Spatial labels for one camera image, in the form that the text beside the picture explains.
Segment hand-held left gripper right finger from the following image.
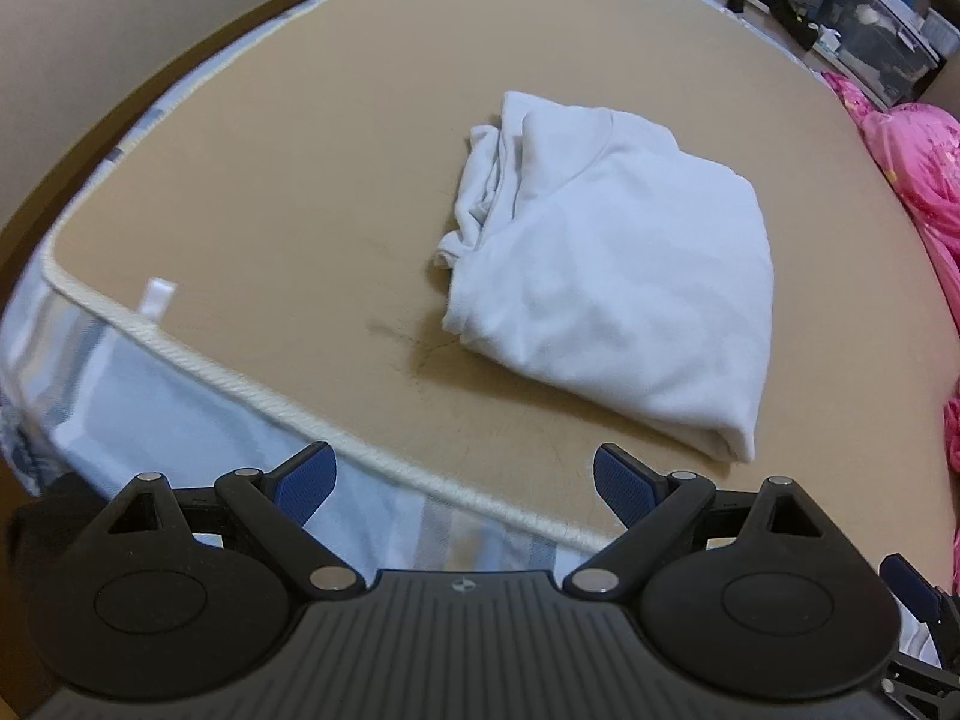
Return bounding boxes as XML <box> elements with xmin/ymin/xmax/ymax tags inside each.
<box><xmin>561</xmin><ymin>444</ymin><xmax>835</xmax><ymax>601</ymax></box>

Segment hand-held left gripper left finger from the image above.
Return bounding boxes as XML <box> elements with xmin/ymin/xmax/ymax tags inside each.
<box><xmin>105</xmin><ymin>441</ymin><xmax>366</xmax><ymax>599</ymax></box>

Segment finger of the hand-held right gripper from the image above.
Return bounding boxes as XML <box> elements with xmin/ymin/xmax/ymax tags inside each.
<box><xmin>879</xmin><ymin>552</ymin><xmax>960</xmax><ymax>720</ymax></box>

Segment white long-sleeve shirt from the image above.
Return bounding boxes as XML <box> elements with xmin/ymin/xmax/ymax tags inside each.
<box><xmin>432</xmin><ymin>90</ymin><xmax>775</xmax><ymax>464</ymax></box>

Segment light blue striped bedsheet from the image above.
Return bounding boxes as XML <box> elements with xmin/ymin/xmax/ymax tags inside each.
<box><xmin>0</xmin><ymin>0</ymin><xmax>601</xmax><ymax>601</ymax></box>

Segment tan bed mat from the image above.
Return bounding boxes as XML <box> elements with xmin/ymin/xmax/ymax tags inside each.
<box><xmin>43</xmin><ymin>0</ymin><xmax>960</xmax><ymax>601</ymax></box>

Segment pink blanket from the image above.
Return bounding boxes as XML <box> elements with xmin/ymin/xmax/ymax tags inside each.
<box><xmin>819</xmin><ymin>69</ymin><xmax>960</xmax><ymax>473</ymax></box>

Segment clear plastic storage box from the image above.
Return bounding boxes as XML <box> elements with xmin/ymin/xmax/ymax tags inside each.
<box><xmin>814</xmin><ymin>0</ymin><xmax>947</xmax><ymax>109</ymax></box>

